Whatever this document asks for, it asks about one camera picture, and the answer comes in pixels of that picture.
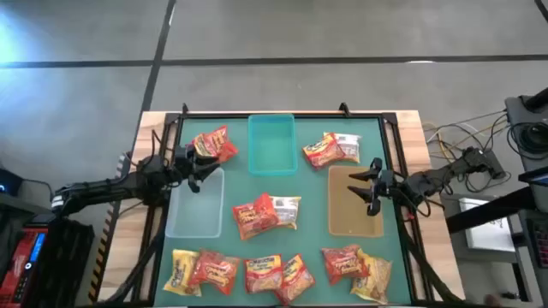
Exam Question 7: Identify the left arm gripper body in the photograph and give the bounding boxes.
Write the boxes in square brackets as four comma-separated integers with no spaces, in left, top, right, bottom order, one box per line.
[172,144,201,194]

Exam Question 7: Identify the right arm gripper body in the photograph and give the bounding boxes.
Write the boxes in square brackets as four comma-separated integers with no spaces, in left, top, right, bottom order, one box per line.
[366,157,397,217]

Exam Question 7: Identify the red yellow beef ramen pack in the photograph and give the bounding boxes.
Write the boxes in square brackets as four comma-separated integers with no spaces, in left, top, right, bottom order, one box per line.
[273,253,317,306]
[243,253,284,294]
[301,133,347,171]
[190,133,219,160]

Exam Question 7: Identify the red spicy noodle pack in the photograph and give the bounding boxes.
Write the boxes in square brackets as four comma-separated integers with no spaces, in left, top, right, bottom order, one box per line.
[320,244,370,287]
[205,125,240,164]
[188,249,241,296]
[232,192,280,241]

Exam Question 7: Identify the teal plastic bin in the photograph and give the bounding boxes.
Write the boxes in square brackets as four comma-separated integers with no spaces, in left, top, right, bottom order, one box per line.
[247,113,299,177]

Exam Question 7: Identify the amber plastic bin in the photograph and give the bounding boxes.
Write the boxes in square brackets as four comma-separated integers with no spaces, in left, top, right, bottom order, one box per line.
[327,165,385,239]

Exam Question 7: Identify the clear plastic bin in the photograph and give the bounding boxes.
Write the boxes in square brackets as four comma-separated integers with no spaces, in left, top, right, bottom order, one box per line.
[164,167,226,240]

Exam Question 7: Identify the green table mat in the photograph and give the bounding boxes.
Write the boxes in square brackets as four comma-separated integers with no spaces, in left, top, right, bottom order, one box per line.
[153,117,413,307]

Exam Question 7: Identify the black diagonal beam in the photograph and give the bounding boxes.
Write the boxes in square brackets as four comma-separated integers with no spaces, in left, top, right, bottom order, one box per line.
[444,186,548,234]

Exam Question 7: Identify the black power strip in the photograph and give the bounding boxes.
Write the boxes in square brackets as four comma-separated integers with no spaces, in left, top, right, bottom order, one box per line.
[484,148,507,180]

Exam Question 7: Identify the white paper sheet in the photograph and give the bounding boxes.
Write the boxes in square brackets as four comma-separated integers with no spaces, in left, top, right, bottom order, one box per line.
[458,197,517,253]

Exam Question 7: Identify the yellow black hazard strip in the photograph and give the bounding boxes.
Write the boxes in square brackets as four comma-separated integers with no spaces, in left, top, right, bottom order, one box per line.
[87,187,120,305]

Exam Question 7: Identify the grey metal side table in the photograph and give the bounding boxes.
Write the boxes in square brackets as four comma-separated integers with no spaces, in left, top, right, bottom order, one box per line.
[440,192,534,303]

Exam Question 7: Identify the grey equipment cart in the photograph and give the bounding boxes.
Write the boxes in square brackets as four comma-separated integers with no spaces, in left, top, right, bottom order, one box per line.
[503,94,548,172]

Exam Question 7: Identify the black plastic crate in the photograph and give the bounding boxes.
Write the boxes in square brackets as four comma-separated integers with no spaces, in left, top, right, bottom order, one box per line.
[23,216,96,308]

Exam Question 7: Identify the dark laptop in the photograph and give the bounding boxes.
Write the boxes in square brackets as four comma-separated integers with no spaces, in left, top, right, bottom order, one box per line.
[517,166,548,189]

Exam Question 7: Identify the dark keyboard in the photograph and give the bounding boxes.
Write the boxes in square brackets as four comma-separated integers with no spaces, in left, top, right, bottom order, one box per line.
[528,213,548,270]

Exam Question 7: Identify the black device with blue light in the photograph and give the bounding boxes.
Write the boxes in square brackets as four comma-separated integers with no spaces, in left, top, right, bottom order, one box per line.
[0,168,25,198]

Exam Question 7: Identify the black pole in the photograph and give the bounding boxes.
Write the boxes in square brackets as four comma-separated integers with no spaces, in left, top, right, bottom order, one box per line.
[524,87,548,111]

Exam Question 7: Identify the red device with blue display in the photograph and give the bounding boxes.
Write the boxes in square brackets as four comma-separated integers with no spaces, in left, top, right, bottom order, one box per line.
[0,226,48,308]

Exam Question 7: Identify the yellow floor cable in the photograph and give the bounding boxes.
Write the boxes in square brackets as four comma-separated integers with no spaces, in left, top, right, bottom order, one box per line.
[423,121,510,166]

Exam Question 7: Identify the black metal table frame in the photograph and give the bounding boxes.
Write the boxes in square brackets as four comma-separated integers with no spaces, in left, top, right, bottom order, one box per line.
[102,102,466,308]

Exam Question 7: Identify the black cable coil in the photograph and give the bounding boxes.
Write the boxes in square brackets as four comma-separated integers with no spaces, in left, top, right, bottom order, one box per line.
[507,121,548,156]

